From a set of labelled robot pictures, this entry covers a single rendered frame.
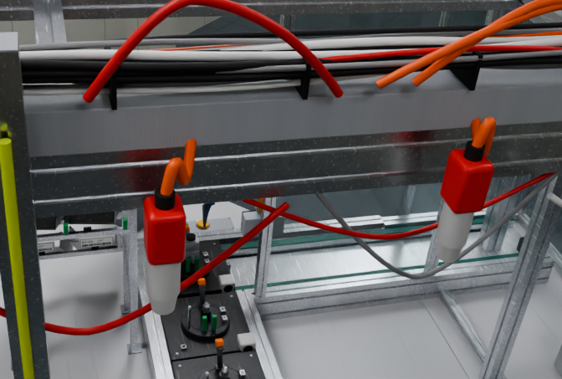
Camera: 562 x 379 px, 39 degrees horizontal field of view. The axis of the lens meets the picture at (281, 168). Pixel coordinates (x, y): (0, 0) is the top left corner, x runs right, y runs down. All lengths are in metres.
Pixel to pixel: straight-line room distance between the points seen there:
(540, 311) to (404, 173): 1.75
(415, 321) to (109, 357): 0.96
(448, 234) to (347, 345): 1.45
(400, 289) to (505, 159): 1.50
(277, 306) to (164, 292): 1.52
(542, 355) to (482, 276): 0.32
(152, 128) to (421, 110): 0.35
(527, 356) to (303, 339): 0.70
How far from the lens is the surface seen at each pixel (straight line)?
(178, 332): 2.33
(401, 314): 2.64
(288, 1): 1.50
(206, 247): 2.62
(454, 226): 1.07
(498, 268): 2.77
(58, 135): 0.95
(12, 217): 0.95
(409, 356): 2.51
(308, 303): 2.54
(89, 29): 5.50
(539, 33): 1.16
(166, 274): 0.98
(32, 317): 1.07
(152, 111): 0.95
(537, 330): 2.75
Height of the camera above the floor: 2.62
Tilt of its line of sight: 33 degrees down
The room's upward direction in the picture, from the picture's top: 6 degrees clockwise
